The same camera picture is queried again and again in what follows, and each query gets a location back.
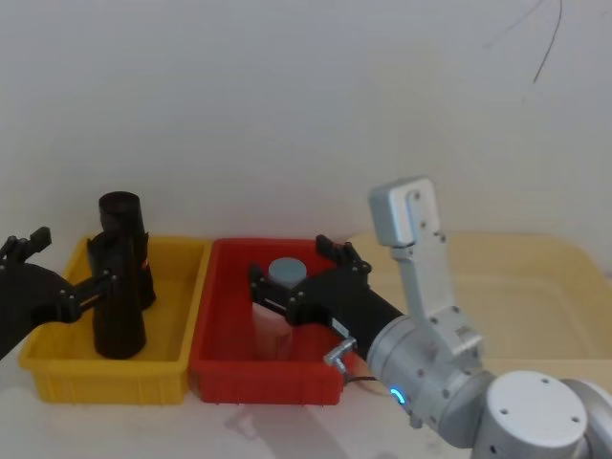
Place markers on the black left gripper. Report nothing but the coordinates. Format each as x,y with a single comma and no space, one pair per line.
28,296

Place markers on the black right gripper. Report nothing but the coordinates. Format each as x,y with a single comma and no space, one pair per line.
344,301

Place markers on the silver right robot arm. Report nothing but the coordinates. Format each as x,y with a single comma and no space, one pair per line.
430,363

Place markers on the black plastic bottle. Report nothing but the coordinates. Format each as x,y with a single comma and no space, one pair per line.
119,330
119,210

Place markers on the red plastic bin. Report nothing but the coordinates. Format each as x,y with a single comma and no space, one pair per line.
225,334

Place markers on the yellow plastic bin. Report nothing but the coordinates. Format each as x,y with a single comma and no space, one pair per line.
172,334

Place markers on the white table cloth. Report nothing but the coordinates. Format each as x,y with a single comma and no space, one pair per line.
143,430

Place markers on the cream plastic tray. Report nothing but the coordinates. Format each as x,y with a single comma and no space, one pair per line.
516,296

